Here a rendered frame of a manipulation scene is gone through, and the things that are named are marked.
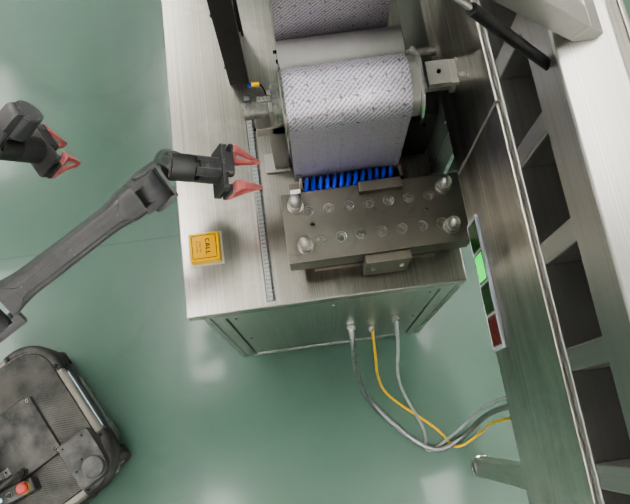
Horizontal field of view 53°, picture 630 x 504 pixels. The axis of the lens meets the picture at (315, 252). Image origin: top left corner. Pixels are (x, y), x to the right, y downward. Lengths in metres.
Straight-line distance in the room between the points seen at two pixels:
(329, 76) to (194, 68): 0.61
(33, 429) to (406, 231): 1.41
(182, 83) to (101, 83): 1.20
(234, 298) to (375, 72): 0.61
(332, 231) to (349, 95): 0.32
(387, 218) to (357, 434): 1.13
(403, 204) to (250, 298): 0.41
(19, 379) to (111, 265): 0.55
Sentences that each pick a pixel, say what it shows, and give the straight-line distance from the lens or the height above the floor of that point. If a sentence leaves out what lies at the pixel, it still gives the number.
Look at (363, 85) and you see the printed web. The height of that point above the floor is 1.31.
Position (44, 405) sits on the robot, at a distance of 2.28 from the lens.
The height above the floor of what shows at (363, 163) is 1.06.
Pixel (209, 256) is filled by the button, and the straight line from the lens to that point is 1.48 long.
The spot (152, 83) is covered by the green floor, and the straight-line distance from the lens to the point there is 2.82.
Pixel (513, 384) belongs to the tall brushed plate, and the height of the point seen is 1.21.
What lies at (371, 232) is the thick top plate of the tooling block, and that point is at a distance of 1.37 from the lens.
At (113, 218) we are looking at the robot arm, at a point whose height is 1.20.
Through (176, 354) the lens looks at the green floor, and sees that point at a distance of 2.41.
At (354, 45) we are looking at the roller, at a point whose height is 1.23.
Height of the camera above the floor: 2.33
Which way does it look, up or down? 74 degrees down
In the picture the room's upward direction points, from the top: 4 degrees counter-clockwise
